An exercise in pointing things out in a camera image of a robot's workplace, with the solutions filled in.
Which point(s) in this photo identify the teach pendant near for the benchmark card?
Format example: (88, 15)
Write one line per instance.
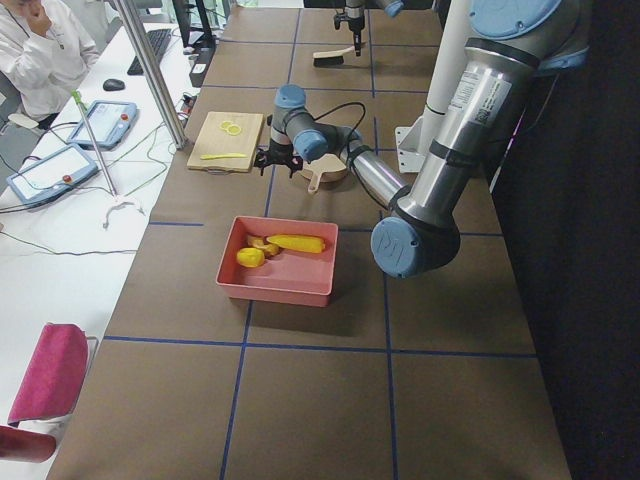
(52, 176)

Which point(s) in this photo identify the aluminium frame post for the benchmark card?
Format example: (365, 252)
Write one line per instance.
(155, 80)

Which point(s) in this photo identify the teach pendant far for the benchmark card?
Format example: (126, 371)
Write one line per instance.
(111, 122)

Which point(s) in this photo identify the beige plastic dustpan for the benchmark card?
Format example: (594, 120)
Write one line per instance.
(328, 168)

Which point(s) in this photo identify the red chair seat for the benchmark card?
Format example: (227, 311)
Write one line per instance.
(26, 446)

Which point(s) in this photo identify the yellow toy potato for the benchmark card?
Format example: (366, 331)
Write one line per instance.
(250, 257)

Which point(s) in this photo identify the tan toy ginger root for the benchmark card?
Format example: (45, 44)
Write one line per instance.
(269, 249)

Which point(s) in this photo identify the bamboo cutting board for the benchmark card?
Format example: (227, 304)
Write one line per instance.
(214, 140)

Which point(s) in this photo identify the lemon slice lower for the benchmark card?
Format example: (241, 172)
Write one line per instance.
(234, 130)

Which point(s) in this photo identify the yellow-green plastic knife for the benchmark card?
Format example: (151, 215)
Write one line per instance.
(222, 156)

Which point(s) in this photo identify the black power box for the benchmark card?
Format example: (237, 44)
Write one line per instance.
(200, 63)

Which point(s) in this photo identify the person in white coat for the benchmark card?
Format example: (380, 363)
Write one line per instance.
(45, 53)

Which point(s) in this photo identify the pink cloth on stand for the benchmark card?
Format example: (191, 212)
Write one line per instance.
(55, 375)

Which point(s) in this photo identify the yellow toy corn cob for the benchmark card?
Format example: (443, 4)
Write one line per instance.
(299, 243)

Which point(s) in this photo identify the pink plastic bin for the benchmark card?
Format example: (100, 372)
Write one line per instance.
(290, 277)

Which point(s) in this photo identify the teach pendant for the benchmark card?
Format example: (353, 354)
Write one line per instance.
(111, 122)
(52, 176)

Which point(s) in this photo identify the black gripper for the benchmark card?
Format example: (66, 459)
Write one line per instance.
(355, 21)
(278, 151)

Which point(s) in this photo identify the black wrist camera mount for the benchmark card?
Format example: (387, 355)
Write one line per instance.
(264, 159)
(339, 18)

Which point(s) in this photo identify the beige hand brush black bristles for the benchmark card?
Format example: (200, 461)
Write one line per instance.
(325, 59)

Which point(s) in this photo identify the black computer mouse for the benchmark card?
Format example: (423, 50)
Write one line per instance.
(111, 85)

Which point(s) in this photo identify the black keyboard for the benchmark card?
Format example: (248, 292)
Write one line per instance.
(158, 41)

